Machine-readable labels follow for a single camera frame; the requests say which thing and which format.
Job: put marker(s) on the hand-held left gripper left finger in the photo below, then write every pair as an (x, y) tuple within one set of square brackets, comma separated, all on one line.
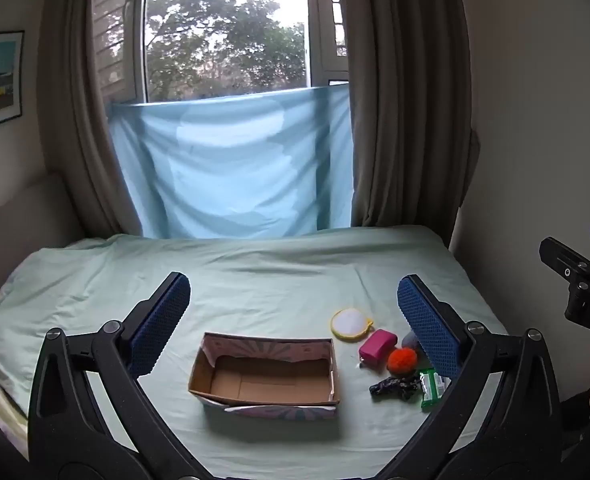
[(157, 325)]

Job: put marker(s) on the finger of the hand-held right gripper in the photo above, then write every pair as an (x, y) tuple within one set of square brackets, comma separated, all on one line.
[(562, 259)]

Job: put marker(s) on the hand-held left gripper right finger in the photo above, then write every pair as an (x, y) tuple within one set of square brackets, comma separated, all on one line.
[(427, 325)]

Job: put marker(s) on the grey fuzzy sock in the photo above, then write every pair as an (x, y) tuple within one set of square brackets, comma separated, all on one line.
[(410, 342)]

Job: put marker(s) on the orange pompom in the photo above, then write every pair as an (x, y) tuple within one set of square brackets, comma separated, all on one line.
[(402, 361)]

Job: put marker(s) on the patterned cardboard box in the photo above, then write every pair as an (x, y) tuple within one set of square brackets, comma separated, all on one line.
[(265, 385)]

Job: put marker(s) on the magenta sponge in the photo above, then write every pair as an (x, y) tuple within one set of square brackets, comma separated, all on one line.
[(376, 347)]

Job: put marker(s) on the green and white packet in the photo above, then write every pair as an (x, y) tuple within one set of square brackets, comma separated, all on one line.
[(432, 387)]

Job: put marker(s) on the black crumpled wrapper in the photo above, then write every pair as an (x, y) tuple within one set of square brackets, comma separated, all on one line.
[(392, 387)]

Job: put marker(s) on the yellow-rimmed round white pad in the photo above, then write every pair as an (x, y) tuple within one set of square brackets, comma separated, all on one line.
[(351, 325)]

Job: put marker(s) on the light blue hanging cloth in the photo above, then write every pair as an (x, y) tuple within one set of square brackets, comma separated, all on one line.
[(225, 170)]

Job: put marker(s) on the brown curtain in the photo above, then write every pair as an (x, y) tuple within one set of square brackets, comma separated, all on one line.
[(405, 110), (82, 135)]

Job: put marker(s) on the window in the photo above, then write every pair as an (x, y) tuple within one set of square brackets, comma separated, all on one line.
[(225, 35)]

